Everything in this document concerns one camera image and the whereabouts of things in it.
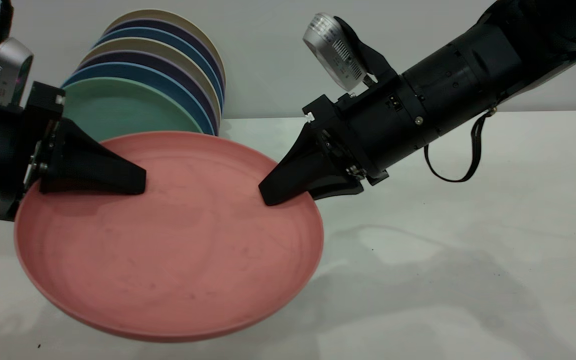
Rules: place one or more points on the pink round plate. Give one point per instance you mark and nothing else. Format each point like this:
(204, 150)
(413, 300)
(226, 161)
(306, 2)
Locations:
(168, 250)

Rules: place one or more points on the dark purple round plate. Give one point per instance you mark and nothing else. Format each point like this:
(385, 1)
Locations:
(178, 66)
(168, 23)

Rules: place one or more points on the beige round plate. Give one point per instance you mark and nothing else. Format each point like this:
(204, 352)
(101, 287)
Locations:
(168, 14)
(158, 45)

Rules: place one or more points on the blue round plate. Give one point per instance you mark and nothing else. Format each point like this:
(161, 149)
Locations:
(168, 33)
(168, 80)

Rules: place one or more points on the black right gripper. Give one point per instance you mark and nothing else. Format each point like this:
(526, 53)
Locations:
(373, 125)

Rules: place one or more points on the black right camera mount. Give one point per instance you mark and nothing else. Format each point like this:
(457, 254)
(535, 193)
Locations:
(373, 60)

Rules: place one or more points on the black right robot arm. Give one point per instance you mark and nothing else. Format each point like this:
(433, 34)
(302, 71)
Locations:
(483, 65)

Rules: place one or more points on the green round plate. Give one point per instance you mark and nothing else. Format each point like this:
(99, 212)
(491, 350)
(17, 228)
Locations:
(118, 110)

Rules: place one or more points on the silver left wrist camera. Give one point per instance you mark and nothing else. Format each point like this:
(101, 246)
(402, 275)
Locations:
(5, 70)

